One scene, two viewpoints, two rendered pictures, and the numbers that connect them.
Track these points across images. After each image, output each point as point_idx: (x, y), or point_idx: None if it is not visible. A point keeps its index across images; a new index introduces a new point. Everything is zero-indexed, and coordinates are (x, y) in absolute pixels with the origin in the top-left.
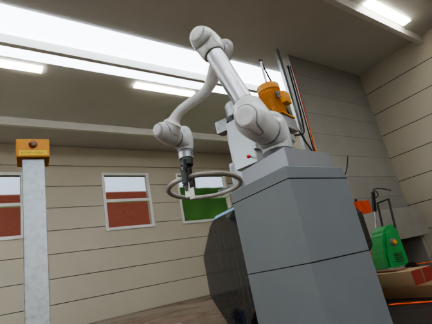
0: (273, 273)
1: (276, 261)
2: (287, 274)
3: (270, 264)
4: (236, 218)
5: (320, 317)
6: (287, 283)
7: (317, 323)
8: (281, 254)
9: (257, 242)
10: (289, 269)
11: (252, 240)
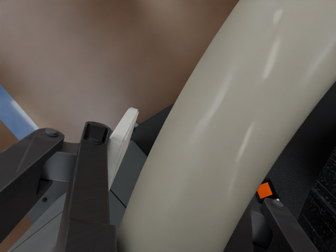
0: (51, 218)
1: (33, 236)
2: (32, 232)
3: (46, 225)
4: (48, 251)
5: (34, 223)
6: (43, 222)
7: (42, 216)
8: (16, 250)
9: (40, 238)
10: (23, 241)
11: (45, 236)
